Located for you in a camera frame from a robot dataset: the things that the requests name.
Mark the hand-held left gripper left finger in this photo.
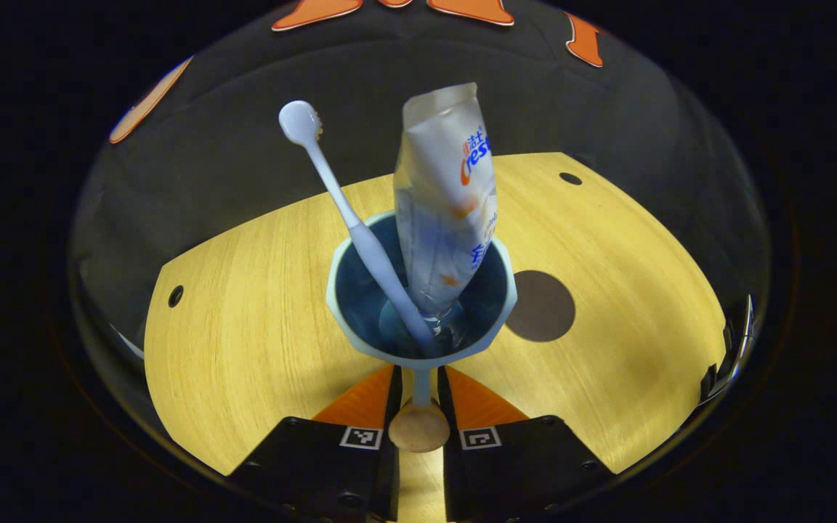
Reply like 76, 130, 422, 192
230, 363, 403, 523

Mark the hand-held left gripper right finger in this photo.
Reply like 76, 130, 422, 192
436, 363, 615, 523

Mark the dark round coaster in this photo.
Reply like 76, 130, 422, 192
506, 270, 576, 343

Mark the blue-grey cup with wooden handle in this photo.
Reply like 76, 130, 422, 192
325, 209, 519, 453

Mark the white toothpaste tube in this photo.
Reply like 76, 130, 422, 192
393, 82, 498, 328

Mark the white toothbrush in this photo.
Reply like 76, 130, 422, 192
278, 100, 440, 349

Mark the wooden desktop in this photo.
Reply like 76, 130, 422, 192
144, 151, 728, 523

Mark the black backdrop cloth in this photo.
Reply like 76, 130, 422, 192
70, 0, 772, 364

